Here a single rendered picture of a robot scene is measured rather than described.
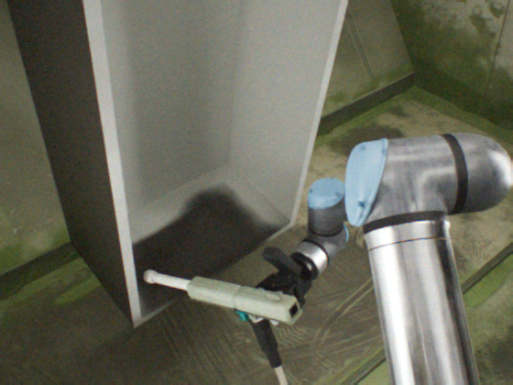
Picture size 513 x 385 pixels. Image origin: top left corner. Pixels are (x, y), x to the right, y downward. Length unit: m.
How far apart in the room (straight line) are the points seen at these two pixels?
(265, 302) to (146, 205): 0.74
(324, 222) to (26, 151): 1.33
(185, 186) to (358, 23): 1.64
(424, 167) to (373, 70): 2.39
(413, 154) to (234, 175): 1.18
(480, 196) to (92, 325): 1.62
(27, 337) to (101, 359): 0.31
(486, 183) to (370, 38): 2.41
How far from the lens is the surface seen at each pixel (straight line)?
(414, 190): 0.72
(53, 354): 2.09
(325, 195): 1.28
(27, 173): 2.25
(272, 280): 1.28
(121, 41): 1.35
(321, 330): 1.99
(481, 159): 0.77
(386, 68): 3.17
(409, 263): 0.71
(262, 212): 1.76
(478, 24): 3.01
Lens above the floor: 1.66
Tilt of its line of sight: 39 degrees down
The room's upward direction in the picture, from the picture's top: 3 degrees counter-clockwise
